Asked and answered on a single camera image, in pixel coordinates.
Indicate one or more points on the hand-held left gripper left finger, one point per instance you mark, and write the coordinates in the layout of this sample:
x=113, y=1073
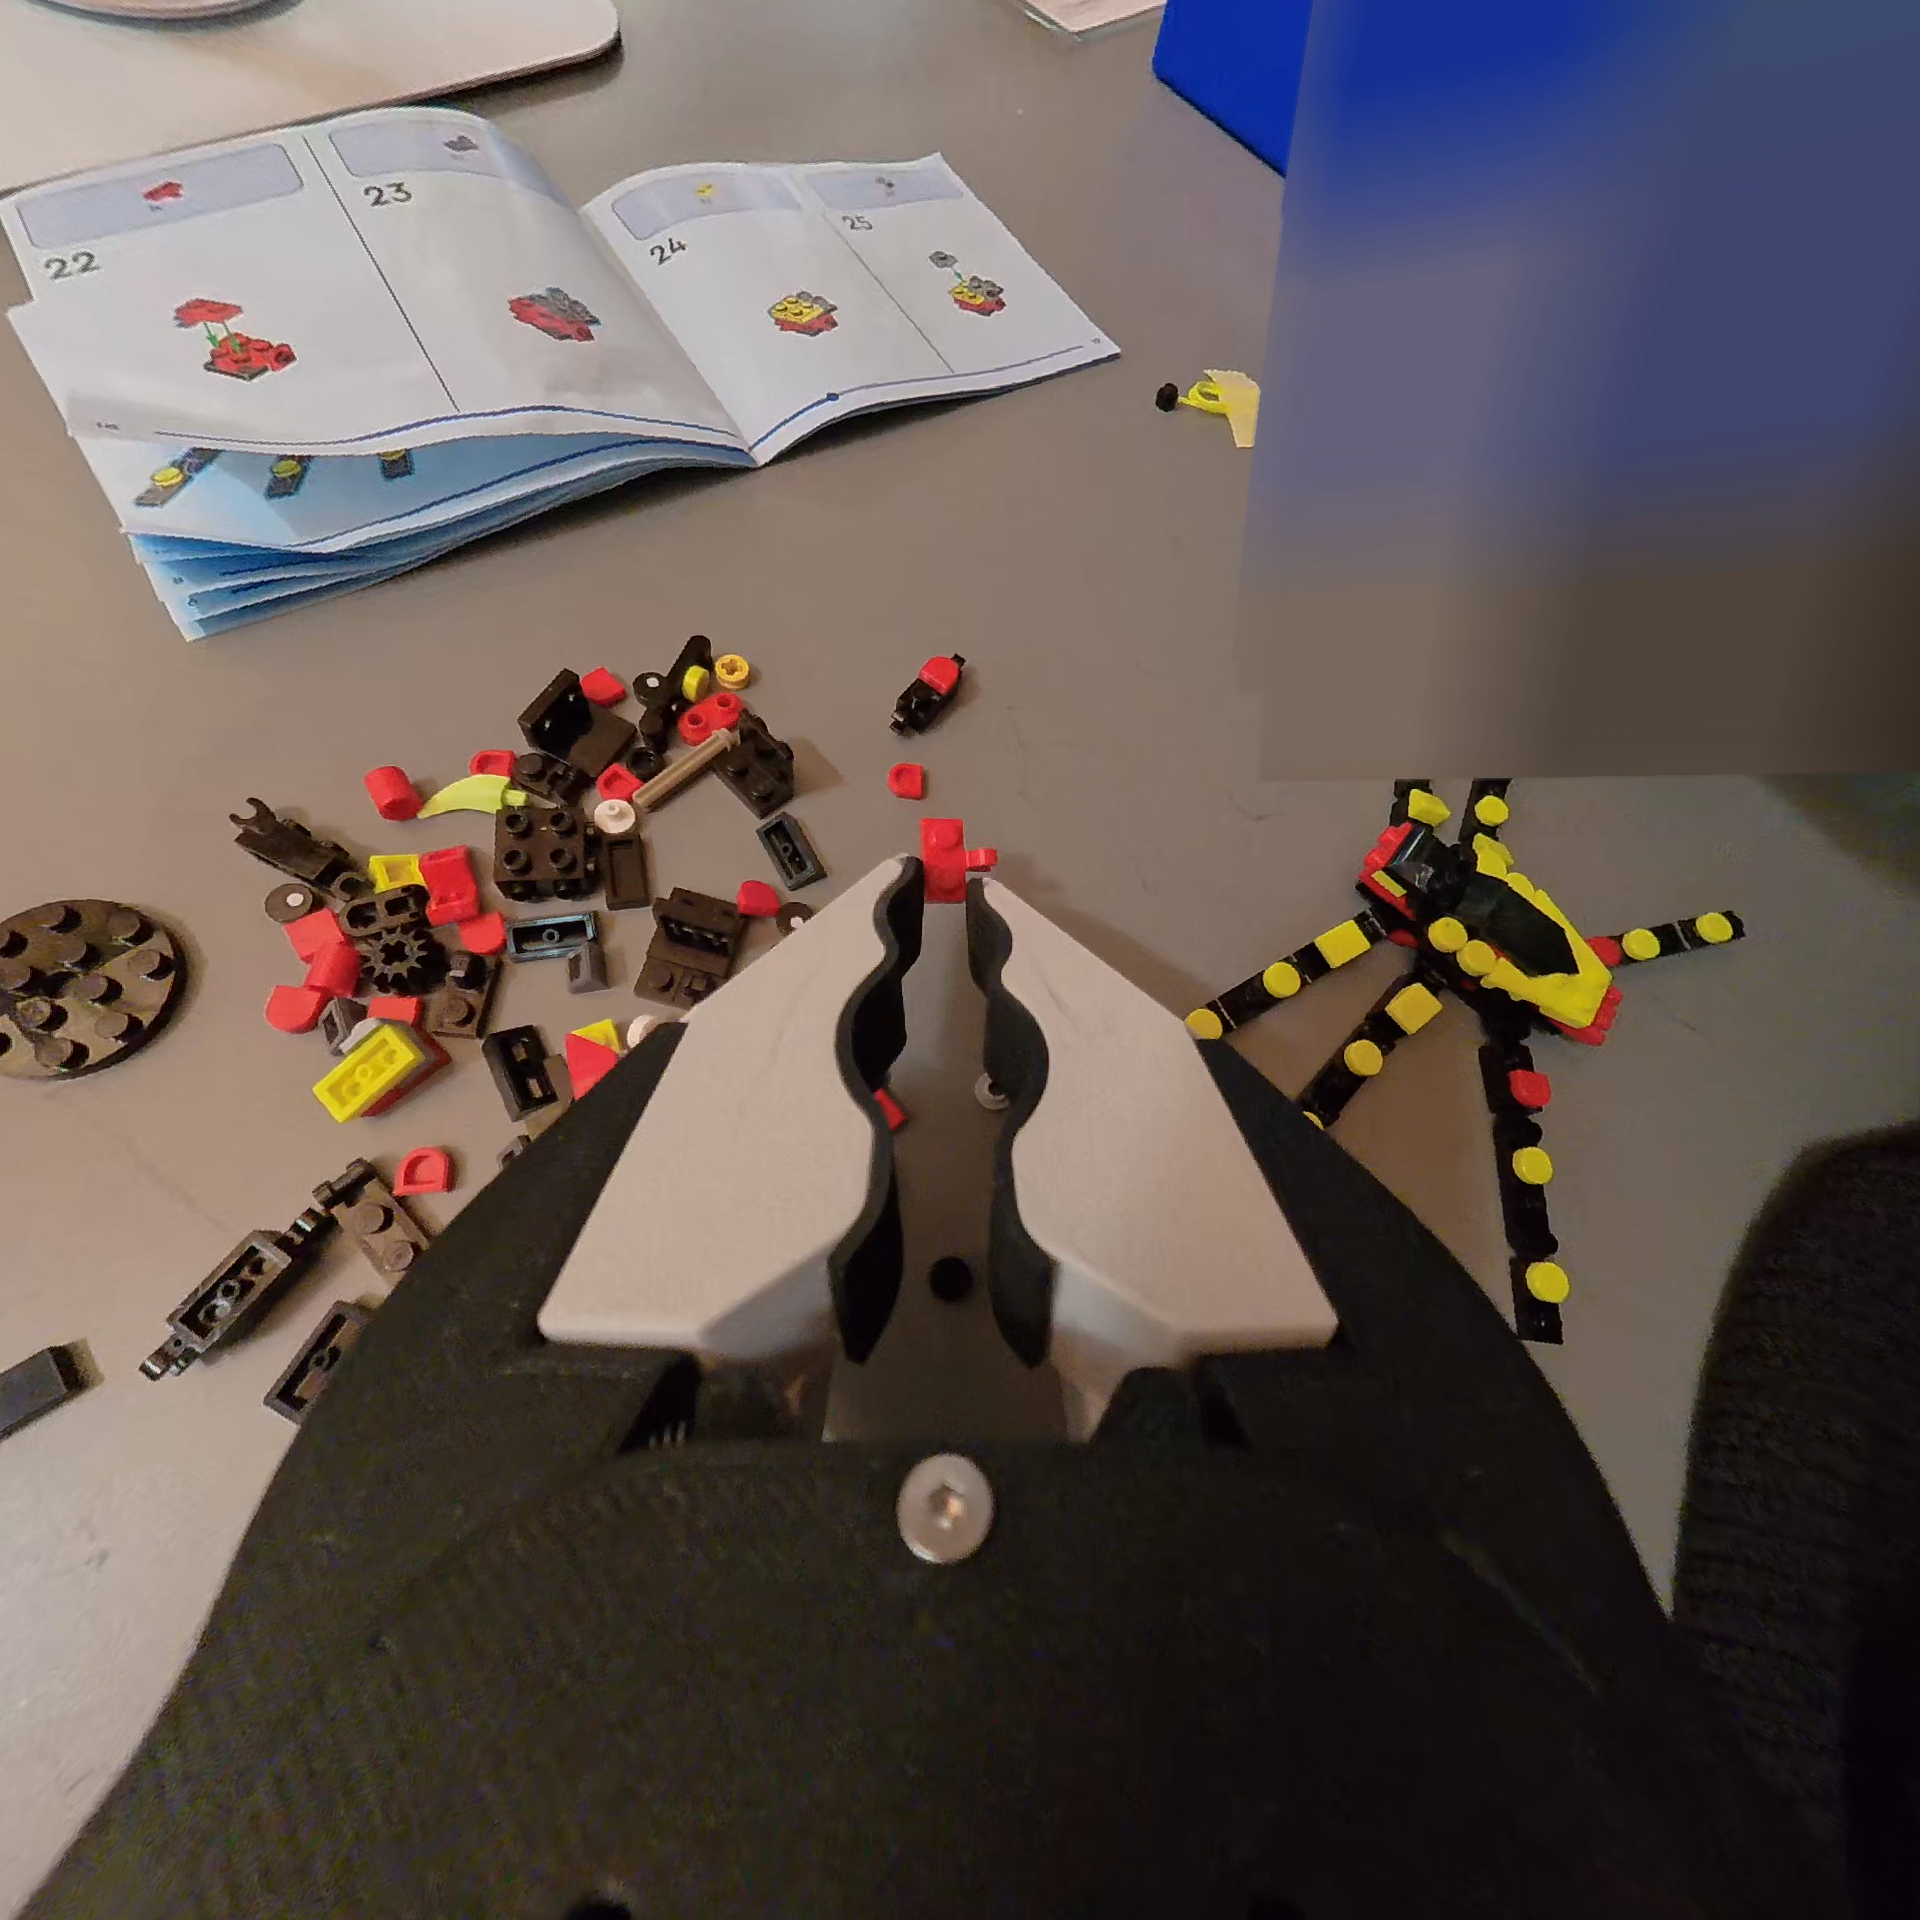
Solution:
x=704, y=1170

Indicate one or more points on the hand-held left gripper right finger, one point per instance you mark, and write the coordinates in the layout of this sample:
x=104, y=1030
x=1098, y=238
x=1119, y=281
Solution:
x=1156, y=1185

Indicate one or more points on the red lego clip piece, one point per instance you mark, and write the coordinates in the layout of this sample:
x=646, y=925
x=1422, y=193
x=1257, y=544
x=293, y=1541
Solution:
x=944, y=857

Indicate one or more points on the black yellow lego spider model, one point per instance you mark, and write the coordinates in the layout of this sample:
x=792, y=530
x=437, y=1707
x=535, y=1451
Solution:
x=1500, y=902

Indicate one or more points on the black round lego stud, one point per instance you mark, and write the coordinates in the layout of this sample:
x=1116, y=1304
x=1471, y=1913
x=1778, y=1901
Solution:
x=949, y=1278

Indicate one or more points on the pile of loose lego pieces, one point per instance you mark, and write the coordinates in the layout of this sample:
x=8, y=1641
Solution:
x=541, y=856

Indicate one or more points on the small black red lego assembly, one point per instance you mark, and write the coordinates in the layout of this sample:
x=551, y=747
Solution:
x=926, y=693

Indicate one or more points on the round black lego plate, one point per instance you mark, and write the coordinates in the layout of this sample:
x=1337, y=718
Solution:
x=89, y=991

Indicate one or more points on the dark lego bar tile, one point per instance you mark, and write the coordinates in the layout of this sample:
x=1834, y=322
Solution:
x=38, y=1387

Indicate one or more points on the lego instruction booklet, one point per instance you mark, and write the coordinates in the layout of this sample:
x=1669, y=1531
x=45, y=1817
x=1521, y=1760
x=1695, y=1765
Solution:
x=452, y=315

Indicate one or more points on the blue plastic bin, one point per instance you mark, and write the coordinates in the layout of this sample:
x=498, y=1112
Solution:
x=1215, y=75

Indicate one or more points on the white paper sheet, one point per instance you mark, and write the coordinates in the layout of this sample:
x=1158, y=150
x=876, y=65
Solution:
x=1095, y=11

